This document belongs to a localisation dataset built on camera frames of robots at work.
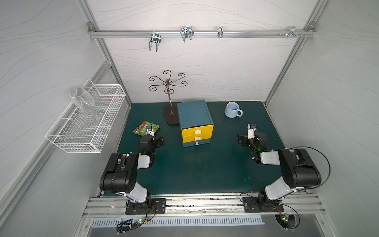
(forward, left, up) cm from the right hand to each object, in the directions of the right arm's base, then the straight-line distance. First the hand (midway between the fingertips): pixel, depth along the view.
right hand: (247, 132), depth 96 cm
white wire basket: (-20, +82, +27) cm, 89 cm away
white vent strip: (-49, +40, -5) cm, 64 cm away
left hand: (-5, +61, +2) cm, 61 cm away
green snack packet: (+2, +72, -2) cm, 72 cm away
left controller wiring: (-52, +62, -1) cm, 81 cm away
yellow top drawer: (-9, +33, +15) cm, 37 cm away
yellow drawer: (-9, +32, +7) cm, 34 cm away
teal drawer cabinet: (-8, +33, +17) cm, 38 cm away
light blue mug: (+19, +8, 0) cm, 21 cm away
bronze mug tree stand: (+17, +54, -2) cm, 57 cm away
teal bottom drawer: (-8, +33, -1) cm, 34 cm away
